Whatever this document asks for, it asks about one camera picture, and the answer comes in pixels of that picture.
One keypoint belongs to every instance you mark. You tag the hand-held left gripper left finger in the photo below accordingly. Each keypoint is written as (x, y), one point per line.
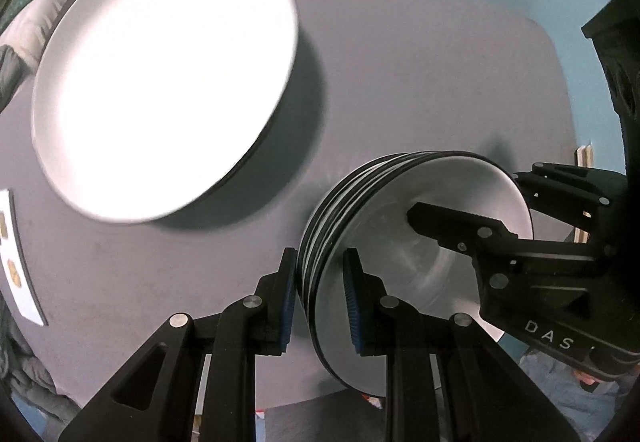
(287, 302)

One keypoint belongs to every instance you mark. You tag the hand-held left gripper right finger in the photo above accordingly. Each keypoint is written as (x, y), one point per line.
(352, 307)

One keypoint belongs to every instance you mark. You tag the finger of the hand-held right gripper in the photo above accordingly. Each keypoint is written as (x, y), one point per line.
(575, 192)
(460, 227)

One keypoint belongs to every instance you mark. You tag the white plate with dark rim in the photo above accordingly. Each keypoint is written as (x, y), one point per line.
(160, 82)

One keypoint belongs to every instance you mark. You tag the light wooden strip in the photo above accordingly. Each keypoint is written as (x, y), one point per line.
(584, 162)

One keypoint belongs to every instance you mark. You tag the light blue smartphone with stickers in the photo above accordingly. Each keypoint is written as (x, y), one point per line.
(17, 262)

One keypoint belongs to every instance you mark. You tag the grey blanket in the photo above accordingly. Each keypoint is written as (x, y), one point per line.
(12, 72)

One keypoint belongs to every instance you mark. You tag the beige pillow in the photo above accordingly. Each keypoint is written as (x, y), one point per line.
(35, 17)

